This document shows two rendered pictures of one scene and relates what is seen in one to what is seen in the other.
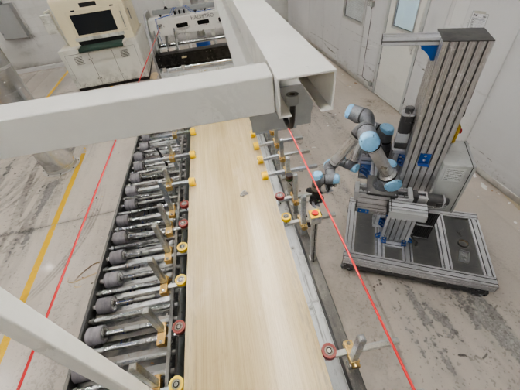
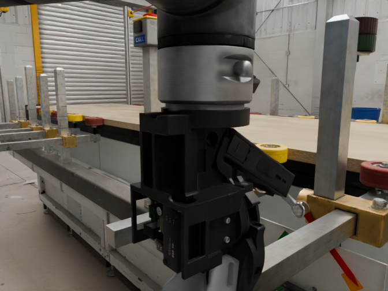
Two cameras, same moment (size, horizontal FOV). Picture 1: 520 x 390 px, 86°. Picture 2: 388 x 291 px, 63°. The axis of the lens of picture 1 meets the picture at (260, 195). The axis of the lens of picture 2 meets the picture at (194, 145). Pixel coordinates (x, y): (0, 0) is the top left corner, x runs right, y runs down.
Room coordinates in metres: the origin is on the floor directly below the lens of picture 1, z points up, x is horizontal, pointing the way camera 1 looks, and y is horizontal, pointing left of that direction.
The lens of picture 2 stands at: (1.97, -0.77, 1.04)
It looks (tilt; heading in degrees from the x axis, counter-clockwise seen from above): 10 degrees down; 143
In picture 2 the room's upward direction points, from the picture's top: straight up
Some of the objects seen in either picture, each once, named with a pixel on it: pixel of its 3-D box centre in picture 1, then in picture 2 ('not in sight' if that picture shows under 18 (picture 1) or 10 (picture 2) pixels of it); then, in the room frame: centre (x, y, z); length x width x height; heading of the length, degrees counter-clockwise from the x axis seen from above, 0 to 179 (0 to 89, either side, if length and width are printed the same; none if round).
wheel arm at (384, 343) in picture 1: (361, 348); (51, 142); (0.51, -0.45, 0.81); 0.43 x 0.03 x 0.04; 94
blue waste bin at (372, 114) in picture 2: not in sight; (362, 127); (-0.73, 5.03, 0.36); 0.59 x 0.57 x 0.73; 98
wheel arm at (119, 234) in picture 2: (309, 219); (209, 205); (1.50, -0.38, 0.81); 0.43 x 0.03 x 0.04; 94
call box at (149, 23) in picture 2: (314, 217); (150, 34); (1.20, -0.34, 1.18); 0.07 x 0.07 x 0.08; 4
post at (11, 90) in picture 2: not in sight; (13, 115); (-0.53, -0.47, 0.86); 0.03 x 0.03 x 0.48; 4
